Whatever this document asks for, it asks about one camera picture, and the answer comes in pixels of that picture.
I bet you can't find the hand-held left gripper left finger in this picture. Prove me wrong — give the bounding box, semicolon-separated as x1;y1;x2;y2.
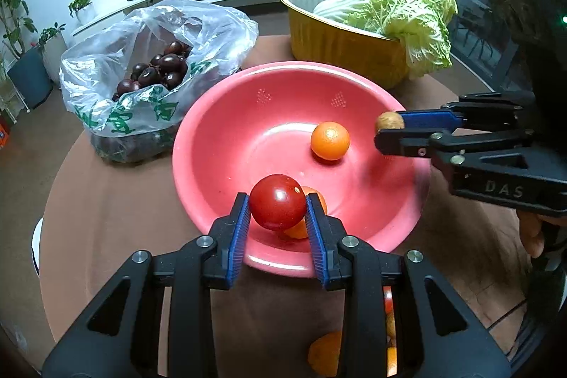
42;192;251;378

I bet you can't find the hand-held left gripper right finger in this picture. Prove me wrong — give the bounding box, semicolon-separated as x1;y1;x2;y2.
305;192;512;378

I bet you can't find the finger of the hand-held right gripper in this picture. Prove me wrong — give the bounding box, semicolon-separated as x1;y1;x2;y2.
374;129;567;221
396;91;539;140

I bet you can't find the pink plastic bowl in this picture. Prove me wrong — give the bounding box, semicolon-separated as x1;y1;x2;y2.
172;61;431;278

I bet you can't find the person's right hand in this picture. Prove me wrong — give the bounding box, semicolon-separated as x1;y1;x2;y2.
518;208;545;259

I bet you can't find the napa cabbage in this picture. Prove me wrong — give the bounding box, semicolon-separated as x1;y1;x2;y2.
313;0;458;79

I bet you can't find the yellow basin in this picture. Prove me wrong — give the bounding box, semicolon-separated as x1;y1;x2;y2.
279;0;410;90

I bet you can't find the bunch of dark grapes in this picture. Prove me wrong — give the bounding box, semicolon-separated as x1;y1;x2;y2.
93;41;192;162

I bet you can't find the clear plastic bag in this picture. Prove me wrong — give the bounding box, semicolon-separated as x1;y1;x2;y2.
59;0;259;163

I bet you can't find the plant in ribbed white pot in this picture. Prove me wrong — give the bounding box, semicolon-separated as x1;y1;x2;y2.
38;23;68;83

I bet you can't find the leafy tree in blue pot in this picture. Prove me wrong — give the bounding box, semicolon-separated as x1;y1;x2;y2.
0;0;54;109

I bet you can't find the small plant in white pot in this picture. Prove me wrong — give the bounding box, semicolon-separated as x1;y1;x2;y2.
68;0;98;26

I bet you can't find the white wire rack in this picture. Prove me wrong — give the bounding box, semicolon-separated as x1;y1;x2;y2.
0;63;28;123

